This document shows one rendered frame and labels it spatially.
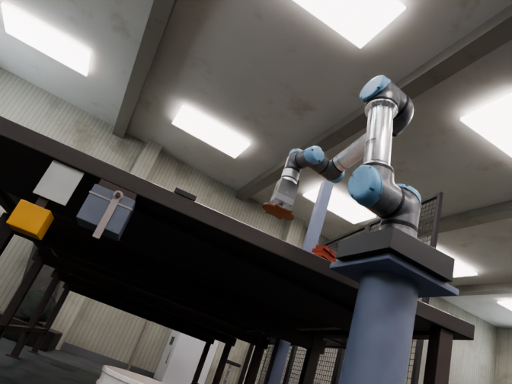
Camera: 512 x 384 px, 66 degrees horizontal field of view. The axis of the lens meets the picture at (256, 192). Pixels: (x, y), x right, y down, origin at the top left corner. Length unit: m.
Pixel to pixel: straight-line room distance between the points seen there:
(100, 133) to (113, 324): 3.39
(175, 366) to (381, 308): 5.65
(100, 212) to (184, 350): 5.50
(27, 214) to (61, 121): 6.68
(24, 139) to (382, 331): 1.19
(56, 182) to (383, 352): 1.07
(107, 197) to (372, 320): 0.86
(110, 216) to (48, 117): 6.75
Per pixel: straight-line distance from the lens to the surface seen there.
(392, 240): 1.13
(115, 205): 1.30
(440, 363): 1.71
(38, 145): 1.41
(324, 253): 2.44
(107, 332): 7.30
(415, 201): 1.38
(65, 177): 1.37
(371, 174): 1.26
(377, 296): 1.22
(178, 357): 6.68
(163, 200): 1.33
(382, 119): 1.45
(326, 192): 3.92
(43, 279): 6.73
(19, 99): 8.14
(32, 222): 1.31
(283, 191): 1.69
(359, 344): 1.20
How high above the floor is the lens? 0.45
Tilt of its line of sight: 25 degrees up
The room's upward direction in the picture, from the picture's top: 20 degrees clockwise
